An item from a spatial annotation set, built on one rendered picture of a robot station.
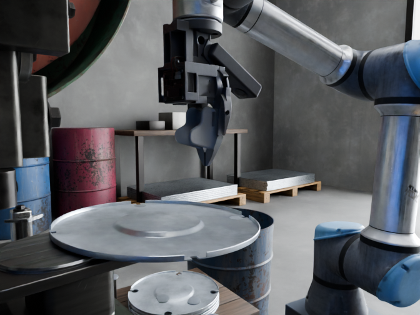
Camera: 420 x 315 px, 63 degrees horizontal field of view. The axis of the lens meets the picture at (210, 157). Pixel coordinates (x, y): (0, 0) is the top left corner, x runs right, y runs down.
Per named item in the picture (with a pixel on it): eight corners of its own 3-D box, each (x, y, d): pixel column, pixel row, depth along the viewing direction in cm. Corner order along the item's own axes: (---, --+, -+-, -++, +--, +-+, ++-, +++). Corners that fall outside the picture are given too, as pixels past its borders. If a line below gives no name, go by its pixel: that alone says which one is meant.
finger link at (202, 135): (182, 168, 51) (180, 106, 50) (212, 165, 55) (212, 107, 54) (194, 170, 49) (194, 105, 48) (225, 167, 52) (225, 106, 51)
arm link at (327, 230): (337, 260, 94) (339, 213, 93) (379, 281, 82) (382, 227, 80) (302, 269, 89) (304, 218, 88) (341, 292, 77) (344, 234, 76)
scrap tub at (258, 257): (229, 285, 195) (230, 203, 190) (290, 317, 163) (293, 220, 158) (168, 312, 167) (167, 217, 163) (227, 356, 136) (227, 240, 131)
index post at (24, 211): (30, 259, 56) (27, 202, 55) (35, 265, 54) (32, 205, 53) (11, 264, 54) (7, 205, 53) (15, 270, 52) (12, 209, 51)
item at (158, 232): (304, 246, 42) (304, 240, 42) (44, 280, 30) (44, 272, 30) (209, 200, 68) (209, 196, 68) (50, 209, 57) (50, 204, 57)
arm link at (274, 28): (362, 69, 90) (201, -30, 69) (400, 62, 80) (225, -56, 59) (349, 110, 89) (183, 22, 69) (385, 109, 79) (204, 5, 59)
